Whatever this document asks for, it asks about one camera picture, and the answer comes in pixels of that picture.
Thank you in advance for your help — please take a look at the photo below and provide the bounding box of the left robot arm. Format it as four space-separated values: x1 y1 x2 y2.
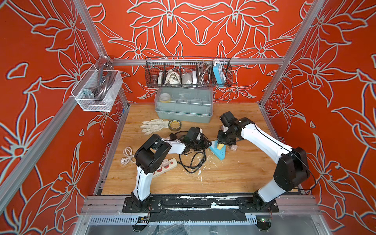
131 127 212 209

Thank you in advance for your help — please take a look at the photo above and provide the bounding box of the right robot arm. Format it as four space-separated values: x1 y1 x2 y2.
217 111 311 211

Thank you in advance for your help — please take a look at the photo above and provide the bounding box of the tape roll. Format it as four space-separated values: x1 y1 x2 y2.
168 119 182 132

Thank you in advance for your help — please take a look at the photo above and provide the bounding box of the white power strip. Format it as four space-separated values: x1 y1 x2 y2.
153 158 178 178

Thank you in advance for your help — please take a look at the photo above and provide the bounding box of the grey plastic storage box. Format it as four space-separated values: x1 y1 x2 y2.
154 87 213 123

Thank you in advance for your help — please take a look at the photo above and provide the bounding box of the white work glove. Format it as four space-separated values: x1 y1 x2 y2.
140 119 169 135

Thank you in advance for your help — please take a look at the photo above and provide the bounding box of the blue power bank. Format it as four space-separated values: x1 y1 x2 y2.
212 59 226 84

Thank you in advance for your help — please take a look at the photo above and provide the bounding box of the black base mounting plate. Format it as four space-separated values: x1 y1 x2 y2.
122 193 279 213

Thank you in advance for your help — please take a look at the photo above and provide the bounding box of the black power cable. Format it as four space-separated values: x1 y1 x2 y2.
176 132 206 174

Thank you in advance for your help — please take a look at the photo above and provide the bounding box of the white cable bundle in basket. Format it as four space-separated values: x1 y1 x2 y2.
164 70 181 86

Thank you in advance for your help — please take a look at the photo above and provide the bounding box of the white coiled cable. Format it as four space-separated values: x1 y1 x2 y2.
120 146 136 165

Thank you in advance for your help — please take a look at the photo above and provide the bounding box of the black wire basket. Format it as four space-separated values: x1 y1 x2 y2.
145 56 234 88

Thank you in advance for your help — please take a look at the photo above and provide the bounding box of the clear plastic wall basket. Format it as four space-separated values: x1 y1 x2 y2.
71 65 122 112

